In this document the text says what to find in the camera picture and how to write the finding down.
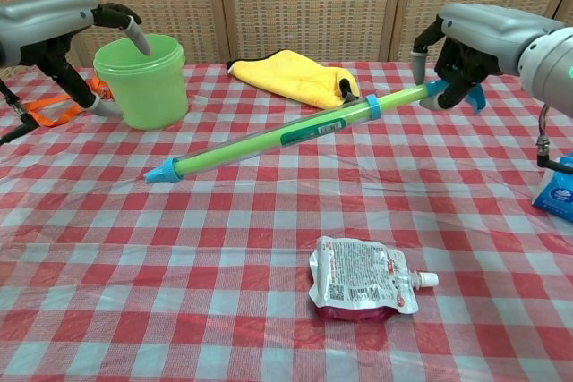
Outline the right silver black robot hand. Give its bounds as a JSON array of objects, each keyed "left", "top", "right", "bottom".
[{"left": 411, "top": 3, "right": 565, "bottom": 110}]

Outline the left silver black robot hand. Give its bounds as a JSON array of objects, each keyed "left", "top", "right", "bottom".
[{"left": 0, "top": 0, "right": 153, "bottom": 118}]

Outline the green and blue water syringe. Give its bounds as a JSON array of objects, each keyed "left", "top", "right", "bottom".
[{"left": 143, "top": 80, "right": 487, "bottom": 185}]

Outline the green plastic bucket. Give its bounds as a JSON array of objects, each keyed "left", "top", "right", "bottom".
[{"left": 92, "top": 34, "right": 190, "bottom": 131}]

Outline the blue tissue pack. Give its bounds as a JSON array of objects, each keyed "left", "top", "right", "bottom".
[{"left": 531, "top": 156, "right": 573, "bottom": 223}]

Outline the woven wooden folding screen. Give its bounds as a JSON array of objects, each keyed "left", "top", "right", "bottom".
[{"left": 0, "top": 0, "right": 573, "bottom": 81}]

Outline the yellow folded cloth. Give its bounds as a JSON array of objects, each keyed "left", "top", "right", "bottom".
[{"left": 225, "top": 49, "right": 362, "bottom": 110}]

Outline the silver spouted drink pouch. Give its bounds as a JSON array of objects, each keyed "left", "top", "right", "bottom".
[{"left": 308, "top": 234, "right": 440, "bottom": 323}]

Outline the red white checkered tablecloth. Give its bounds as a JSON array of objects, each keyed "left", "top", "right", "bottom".
[{"left": 0, "top": 61, "right": 573, "bottom": 382}]

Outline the orange lanyard badge holder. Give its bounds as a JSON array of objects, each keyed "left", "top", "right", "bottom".
[{"left": 21, "top": 77, "right": 113, "bottom": 127}]

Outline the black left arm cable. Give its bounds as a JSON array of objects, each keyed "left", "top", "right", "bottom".
[{"left": 0, "top": 77, "right": 36, "bottom": 147}]

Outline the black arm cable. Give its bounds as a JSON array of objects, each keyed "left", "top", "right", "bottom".
[
  {"left": 535, "top": 103, "right": 564, "bottom": 174},
  {"left": 0, "top": 77, "right": 36, "bottom": 147}
]

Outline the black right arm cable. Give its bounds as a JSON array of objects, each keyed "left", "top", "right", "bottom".
[{"left": 535, "top": 103, "right": 564, "bottom": 174}]

